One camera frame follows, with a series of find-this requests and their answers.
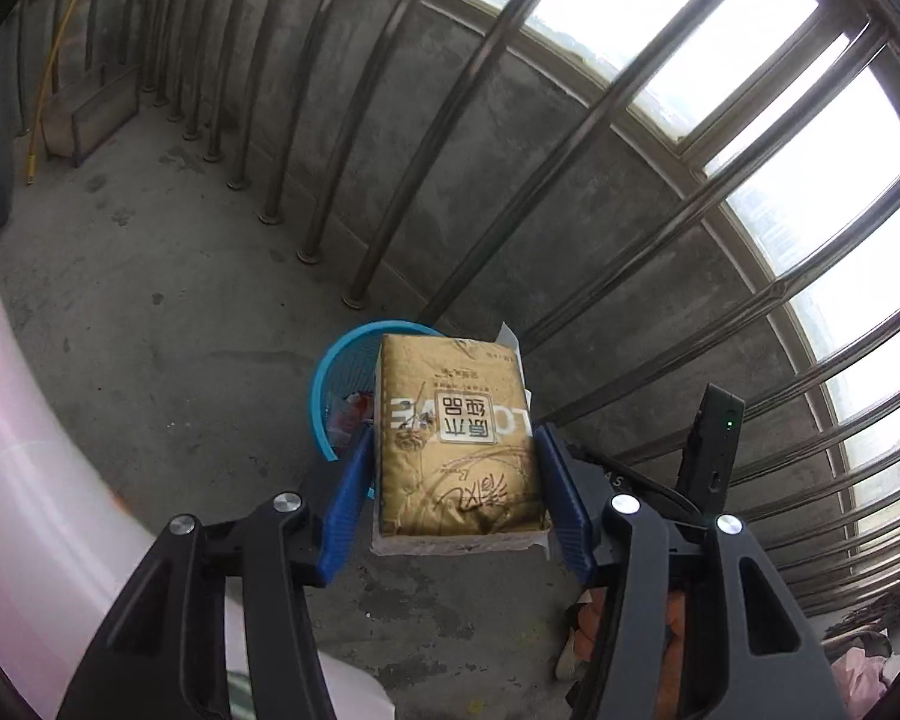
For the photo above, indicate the pink cloth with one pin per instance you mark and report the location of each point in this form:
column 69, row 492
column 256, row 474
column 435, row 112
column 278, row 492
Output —
column 862, row 675

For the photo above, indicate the metal balcony railing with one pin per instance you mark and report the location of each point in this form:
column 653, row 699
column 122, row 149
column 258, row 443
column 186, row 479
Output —
column 354, row 298

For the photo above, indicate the blue mesh wastebasket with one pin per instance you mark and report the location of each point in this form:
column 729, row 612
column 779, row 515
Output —
column 330, row 397

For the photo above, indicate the gold tissue pack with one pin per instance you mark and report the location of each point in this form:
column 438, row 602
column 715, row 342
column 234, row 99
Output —
column 457, row 465

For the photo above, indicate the pink printed tablecloth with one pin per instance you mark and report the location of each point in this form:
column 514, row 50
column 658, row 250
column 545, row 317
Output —
column 30, row 480

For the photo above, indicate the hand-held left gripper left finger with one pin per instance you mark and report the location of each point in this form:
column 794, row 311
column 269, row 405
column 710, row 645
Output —
column 345, row 510

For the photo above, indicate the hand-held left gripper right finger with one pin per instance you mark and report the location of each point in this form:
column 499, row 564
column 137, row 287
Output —
column 566, row 510

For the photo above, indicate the wooden box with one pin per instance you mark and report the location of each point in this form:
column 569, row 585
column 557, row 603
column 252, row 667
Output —
column 97, row 116

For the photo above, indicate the yellow pole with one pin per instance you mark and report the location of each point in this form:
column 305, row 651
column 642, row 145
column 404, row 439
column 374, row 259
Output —
column 28, row 165

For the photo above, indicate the orange white slipper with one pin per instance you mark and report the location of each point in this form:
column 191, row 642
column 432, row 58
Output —
column 577, row 637

